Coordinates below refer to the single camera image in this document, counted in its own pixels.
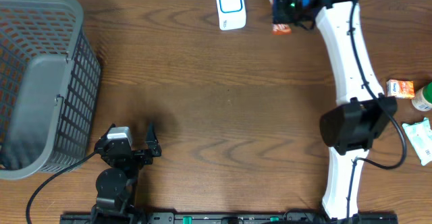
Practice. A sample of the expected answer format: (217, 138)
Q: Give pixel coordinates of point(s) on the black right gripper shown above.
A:
(279, 16)

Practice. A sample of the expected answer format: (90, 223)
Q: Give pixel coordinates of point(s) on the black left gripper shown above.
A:
(152, 144)

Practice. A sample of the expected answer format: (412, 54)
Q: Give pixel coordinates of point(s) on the orange chocolate bar wrapper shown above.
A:
(278, 27)

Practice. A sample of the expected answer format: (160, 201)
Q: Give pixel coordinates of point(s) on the orange snack packet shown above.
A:
(400, 89)

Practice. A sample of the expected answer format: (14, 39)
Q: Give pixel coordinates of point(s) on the green lid jar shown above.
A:
(422, 99)

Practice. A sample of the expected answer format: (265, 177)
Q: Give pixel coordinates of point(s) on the light green wet wipes pack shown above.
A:
(419, 135)

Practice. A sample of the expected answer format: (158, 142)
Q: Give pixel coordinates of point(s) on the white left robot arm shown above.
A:
(116, 186)

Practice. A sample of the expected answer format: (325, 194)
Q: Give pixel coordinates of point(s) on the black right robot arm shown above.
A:
(362, 110)

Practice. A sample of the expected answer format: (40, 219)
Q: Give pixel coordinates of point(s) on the white barcode scanner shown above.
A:
(231, 14)

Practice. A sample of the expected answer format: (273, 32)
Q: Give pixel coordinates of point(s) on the grey plastic basket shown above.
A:
(50, 79)

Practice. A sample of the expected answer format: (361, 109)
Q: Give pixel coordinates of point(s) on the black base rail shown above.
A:
(229, 218)

